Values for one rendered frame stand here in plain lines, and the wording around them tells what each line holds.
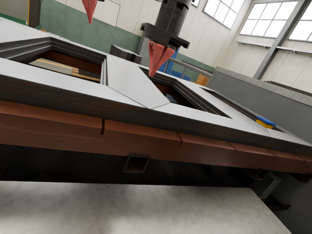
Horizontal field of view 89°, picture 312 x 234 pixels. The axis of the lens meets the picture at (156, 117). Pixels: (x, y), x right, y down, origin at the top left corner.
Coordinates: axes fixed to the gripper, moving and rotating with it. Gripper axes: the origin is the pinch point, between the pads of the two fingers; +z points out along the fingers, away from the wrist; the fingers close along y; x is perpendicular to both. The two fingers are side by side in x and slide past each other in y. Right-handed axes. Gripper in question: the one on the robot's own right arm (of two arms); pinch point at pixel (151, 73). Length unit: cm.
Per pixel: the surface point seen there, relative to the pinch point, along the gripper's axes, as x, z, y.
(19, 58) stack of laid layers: -22.9, 11.7, 33.7
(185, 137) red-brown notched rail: 8.5, 11.1, -11.2
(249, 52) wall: -806, -193, -803
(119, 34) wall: -849, -8, -54
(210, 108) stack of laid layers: -15.4, 8.4, -35.3
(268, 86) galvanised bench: -32, -10, -81
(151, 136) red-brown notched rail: 10.4, 11.3, -1.3
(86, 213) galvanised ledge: 17.3, 25.9, 8.5
